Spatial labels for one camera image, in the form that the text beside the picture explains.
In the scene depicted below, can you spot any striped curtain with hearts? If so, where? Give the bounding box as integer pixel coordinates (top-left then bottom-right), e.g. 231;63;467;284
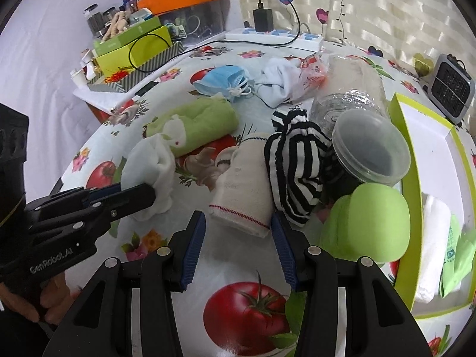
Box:
232;0;476;93

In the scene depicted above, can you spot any light green round lid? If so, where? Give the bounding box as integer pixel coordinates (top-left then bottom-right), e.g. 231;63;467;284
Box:
319;183;411;266

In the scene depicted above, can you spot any green rimmed white box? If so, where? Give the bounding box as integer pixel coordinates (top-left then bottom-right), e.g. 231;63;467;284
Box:
387;93;476;320

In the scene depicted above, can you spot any person's left hand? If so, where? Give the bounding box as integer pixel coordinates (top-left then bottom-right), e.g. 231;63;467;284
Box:
0;273;80;324

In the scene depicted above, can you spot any cream sock with red stitching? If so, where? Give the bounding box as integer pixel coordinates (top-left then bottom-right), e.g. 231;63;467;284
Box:
208;132;274;239

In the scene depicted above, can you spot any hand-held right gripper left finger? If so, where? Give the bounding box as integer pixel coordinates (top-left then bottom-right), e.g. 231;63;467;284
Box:
43;210;207;357

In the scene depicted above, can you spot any blue face mask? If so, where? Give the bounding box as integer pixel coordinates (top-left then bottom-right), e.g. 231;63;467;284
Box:
192;65;255;103

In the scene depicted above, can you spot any green rabbit print towel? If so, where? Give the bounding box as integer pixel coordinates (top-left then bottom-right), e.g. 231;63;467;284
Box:
144;97;239;159

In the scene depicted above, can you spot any person's left forearm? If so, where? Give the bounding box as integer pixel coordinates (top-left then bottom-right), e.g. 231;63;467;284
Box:
0;307;53;357

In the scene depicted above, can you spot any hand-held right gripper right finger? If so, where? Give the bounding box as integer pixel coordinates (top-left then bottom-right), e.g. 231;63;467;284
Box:
271;211;434;357

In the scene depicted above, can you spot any large black white striped sock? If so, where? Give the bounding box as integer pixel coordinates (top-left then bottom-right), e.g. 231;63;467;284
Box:
263;119;333;228

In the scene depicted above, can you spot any teal small box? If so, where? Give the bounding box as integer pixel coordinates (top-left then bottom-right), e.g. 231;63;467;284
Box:
130;9;155;25

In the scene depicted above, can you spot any light green cloth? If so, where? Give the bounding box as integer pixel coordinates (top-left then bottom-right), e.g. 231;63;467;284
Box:
439;214;476;298

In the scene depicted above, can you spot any round clear plastic container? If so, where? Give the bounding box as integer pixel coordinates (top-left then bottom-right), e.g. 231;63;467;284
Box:
323;109;411;203

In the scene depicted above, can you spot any white cloth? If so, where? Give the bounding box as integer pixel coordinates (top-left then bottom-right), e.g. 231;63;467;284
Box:
254;57;306;108

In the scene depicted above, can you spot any black charger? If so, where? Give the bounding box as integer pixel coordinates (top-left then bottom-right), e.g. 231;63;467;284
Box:
253;7;273;32

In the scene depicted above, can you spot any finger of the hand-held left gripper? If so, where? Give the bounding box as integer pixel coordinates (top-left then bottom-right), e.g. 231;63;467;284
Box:
24;184;123;228
32;183;157;254

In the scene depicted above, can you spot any white paper sheet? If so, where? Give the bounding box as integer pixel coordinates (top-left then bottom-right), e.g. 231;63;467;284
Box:
72;82;149;114

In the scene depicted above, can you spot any grey desktop heater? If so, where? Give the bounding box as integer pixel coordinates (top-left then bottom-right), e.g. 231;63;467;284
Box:
426;54;476;125

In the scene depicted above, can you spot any tall clear plastic jar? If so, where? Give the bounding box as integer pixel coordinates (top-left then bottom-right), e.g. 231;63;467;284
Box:
309;55;391;134

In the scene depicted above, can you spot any yellow-green cardboard box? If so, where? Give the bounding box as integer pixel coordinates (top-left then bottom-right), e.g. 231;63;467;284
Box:
93;26;173;79

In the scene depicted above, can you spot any small picture card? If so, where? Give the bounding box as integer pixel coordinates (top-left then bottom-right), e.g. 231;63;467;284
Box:
165;22;187;41

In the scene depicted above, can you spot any plastic bag with red print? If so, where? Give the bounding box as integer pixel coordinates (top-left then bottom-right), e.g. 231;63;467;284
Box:
295;53;331;95

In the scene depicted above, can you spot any white blue power strip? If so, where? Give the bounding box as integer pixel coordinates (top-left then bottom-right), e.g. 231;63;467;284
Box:
225;28;324;51

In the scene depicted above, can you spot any beige plush toy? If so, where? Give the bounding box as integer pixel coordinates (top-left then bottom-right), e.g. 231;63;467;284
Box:
102;10;131;41

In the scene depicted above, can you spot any glass jar with dark lid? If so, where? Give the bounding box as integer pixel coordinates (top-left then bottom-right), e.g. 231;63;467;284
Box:
102;7;119;30
84;4;105;40

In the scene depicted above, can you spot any black cable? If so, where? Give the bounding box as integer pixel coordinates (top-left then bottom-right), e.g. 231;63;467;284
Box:
128;0;303;71

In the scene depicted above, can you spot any clear container with orange lid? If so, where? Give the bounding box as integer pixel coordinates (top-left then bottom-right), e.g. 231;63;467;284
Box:
137;0;228;41

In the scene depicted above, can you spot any green cardboard box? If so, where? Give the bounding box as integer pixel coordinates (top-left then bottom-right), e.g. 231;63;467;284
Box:
92;15;164;58

